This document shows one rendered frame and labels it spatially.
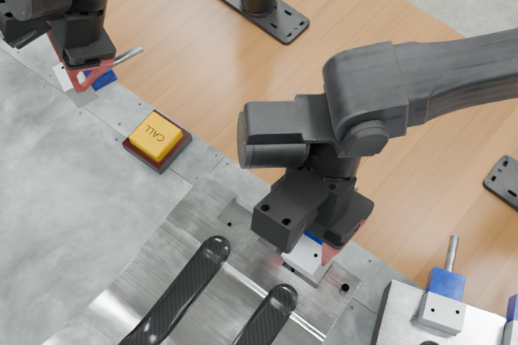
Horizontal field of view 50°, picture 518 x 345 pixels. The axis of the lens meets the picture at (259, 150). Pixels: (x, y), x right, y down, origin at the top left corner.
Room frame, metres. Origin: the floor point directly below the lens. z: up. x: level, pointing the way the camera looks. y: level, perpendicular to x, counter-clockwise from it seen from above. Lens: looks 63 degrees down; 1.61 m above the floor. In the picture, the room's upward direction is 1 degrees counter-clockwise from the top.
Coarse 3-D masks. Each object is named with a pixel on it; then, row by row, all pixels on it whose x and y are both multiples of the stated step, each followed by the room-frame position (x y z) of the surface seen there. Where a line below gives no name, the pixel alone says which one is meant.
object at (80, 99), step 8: (136, 48) 0.53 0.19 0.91; (120, 56) 0.52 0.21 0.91; (128, 56) 0.52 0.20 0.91; (56, 72) 0.48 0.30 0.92; (64, 72) 0.48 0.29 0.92; (80, 72) 0.48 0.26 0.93; (88, 72) 0.49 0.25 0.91; (112, 72) 0.49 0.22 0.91; (64, 80) 0.47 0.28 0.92; (80, 80) 0.47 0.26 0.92; (96, 80) 0.48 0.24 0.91; (104, 80) 0.48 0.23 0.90; (112, 80) 0.49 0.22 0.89; (64, 88) 0.46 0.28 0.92; (72, 88) 0.46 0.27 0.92; (88, 88) 0.47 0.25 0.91; (96, 88) 0.48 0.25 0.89; (72, 96) 0.45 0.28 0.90; (80, 96) 0.46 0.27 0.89; (88, 96) 0.46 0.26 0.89; (96, 96) 0.47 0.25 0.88; (80, 104) 0.46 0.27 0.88
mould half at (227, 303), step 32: (192, 192) 0.30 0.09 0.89; (224, 192) 0.30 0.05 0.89; (192, 224) 0.26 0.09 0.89; (224, 224) 0.26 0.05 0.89; (160, 256) 0.21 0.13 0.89; (256, 256) 0.21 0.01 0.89; (128, 288) 0.17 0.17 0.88; (160, 288) 0.17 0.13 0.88; (224, 288) 0.17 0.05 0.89; (256, 288) 0.17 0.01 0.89; (320, 288) 0.17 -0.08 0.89; (352, 288) 0.17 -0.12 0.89; (96, 320) 0.13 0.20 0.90; (128, 320) 0.13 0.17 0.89; (192, 320) 0.13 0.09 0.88; (224, 320) 0.13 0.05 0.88; (288, 320) 0.13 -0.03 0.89; (320, 320) 0.13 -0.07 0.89
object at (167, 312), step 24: (216, 240) 0.23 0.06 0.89; (192, 264) 0.20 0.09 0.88; (216, 264) 0.20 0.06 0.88; (168, 288) 0.17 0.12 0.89; (192, 288) 0.17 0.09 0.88; (288, 288) 0.17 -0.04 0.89; (168, 312) 0.14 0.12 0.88; (264, 312) 0.14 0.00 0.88; (288, 312) 0.14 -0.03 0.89; (144, 336) 0.11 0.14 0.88; (240, 336) 0.11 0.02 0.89; (264, 336) 0.11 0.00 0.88
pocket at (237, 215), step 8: (232, 200) 0.29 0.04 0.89; (240, 200) 0.30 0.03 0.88; (232, 208) 0.29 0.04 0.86; (240, 208) 0.29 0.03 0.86; (248, 208) 0.28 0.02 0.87; (224, 216) 0.28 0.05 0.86; (232, 216) 0.28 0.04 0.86; (240, 216) 0.28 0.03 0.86; (248, 216) 0.28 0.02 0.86; (232, 224) 0.27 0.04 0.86; (240, 224) 0.26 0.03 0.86; (248, 224) 0.26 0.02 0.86; (240, 232) 0.25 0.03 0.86; (248, 232) 0.25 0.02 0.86
